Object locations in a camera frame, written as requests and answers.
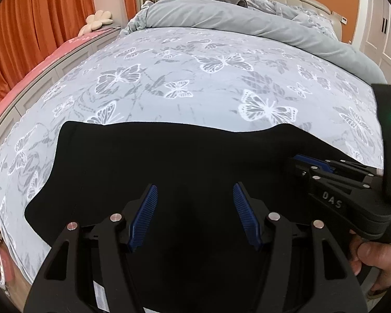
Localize orange curtain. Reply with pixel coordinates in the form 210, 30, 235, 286
0, 0, 96, 87

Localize beige window seat cabinet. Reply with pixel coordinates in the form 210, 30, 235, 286
0, 29, 119, 157

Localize cream flower-shaped cushion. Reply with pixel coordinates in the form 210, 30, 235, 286
79, 10, 114, 36

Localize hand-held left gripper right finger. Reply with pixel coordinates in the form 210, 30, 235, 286
233, 183, 368, 313

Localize person's right hand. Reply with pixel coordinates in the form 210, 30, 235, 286
348, 230, 391, 291

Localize grey duvet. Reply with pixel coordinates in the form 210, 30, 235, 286
119, 0, 388, 87

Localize black pants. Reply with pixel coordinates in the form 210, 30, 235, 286
24, 121, 383, 313

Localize white wardrobe doors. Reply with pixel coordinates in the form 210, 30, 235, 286
350, 0, 391, 87

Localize butterfly print bed sheet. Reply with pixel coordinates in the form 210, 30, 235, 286
0, 26, 387, 284

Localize pink window seat mat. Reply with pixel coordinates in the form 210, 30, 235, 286
0, 28, 121, 133

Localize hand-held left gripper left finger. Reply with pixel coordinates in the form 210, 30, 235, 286
23, 184, 158, 313

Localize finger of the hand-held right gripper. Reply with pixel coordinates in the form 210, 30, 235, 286
295, 153, 384, 177
288, 156, 372, 190

